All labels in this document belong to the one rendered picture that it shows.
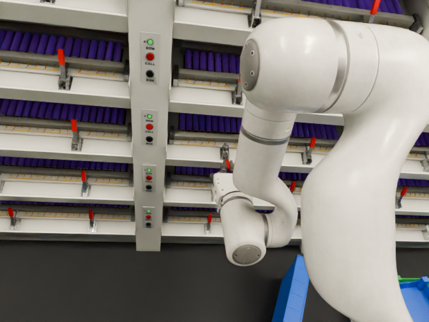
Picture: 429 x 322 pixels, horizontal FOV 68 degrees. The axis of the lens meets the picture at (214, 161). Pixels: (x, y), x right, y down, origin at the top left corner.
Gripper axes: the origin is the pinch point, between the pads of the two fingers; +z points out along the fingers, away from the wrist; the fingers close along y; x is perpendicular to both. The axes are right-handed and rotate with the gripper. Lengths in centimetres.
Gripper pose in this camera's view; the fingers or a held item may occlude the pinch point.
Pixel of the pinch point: (227, 167)
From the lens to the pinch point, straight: 92.9
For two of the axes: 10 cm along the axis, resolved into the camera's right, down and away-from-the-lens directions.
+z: -0.9, -5.6, 8.3
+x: 1.4, -8.3, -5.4
